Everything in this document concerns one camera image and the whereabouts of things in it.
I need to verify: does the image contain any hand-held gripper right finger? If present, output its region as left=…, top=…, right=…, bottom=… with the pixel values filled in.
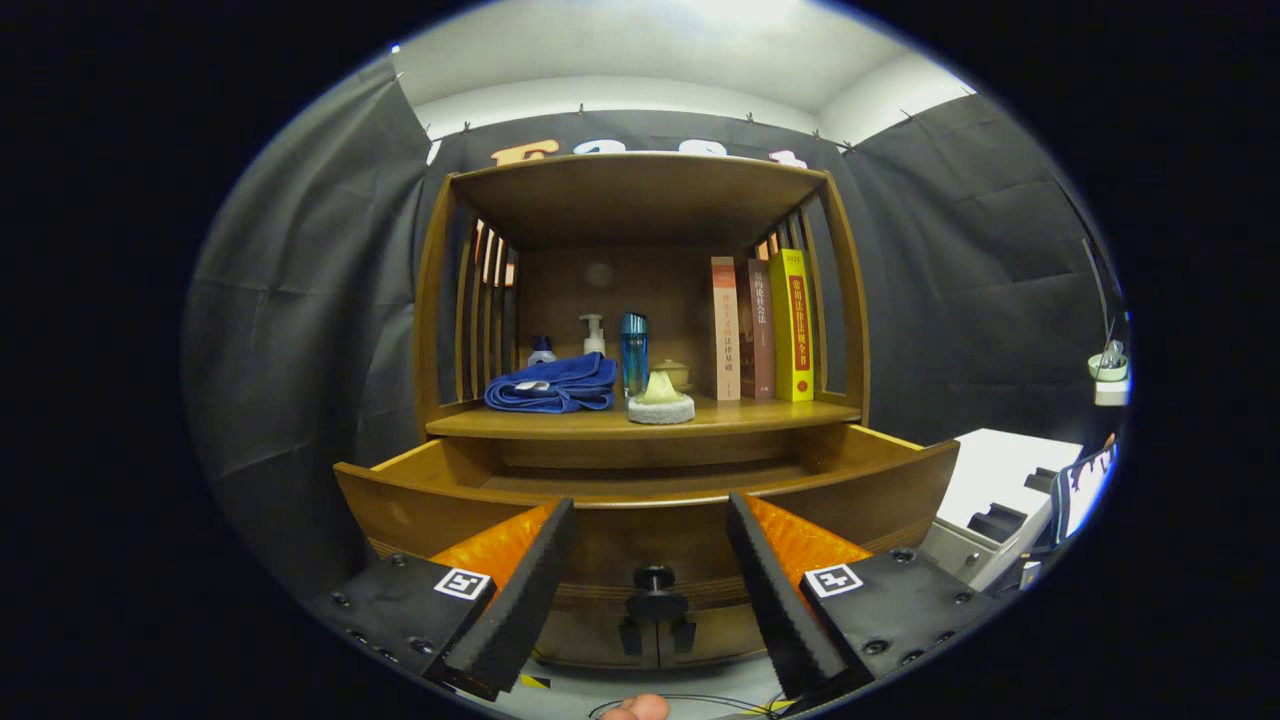
left=725, top=490, right=1001, bottom=713

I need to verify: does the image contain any black drawer knob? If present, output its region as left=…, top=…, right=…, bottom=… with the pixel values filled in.
left=626, top=565, right=689, bottom=621

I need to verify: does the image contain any wooden cabinet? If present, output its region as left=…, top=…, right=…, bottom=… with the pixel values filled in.
left=333, top=152, right=961, bottom=671

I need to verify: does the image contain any white cup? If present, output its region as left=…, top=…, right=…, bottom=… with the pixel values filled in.
left=1087, top=340, right=1131, bottom=383

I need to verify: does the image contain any beige book orange band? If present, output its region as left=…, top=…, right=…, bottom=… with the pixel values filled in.
left=711, top=256, right=742, bottom=402

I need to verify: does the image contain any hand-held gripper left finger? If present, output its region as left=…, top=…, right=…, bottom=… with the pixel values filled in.
left=310, top=497, right=579, bottom=703

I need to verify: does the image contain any tall blue bottle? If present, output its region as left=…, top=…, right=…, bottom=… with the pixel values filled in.
left=620, top=313, right=649, bottom=399

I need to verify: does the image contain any yellow book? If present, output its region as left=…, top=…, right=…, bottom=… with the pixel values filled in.
left=768, top=248, right=816, bottom=403

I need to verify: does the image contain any blue folded towel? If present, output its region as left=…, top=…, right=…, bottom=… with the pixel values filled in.
left=484, top=352, right=619, bottom=415

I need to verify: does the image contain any wooden cabinet door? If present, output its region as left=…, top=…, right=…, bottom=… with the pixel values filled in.
left=658, top=605, right=771, bottom=666
left=530, top=605, right=659, bottom=669

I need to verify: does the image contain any black floor cable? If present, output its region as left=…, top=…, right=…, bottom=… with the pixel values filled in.
left=588, top=692, right=791, bottom=719

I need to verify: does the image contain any pale green sponge brush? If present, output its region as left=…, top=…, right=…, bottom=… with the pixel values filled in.
left=627, top=371, right=696, bottom=425

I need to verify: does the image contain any wooden drawer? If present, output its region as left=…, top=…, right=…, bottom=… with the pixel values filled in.
left=333, top=425, right=961, bottom=611

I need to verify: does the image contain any wooden countertop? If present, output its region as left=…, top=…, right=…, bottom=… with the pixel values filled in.
left=425, top=392, right=863, bottom=441

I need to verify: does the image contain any brown book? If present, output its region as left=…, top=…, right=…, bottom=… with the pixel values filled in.
left=738, top=259, right=777, bottom=400

